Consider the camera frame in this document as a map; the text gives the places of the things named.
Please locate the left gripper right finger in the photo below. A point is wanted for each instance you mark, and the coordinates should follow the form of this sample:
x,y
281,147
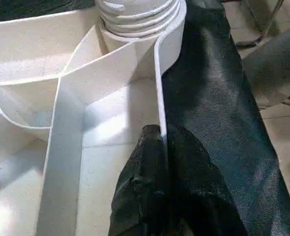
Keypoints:
x,y
199,196

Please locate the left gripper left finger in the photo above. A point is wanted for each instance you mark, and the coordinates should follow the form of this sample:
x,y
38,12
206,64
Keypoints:
x,y
140,196

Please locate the white plastic table top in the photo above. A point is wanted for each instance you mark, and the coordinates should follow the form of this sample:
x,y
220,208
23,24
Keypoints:
x,y
61,123

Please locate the white plastic table leg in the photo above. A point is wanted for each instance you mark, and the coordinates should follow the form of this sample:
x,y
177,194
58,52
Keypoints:
x,y
140,14

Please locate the chrome metal frame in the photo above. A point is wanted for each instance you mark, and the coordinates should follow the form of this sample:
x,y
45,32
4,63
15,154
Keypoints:
x,y
265,24

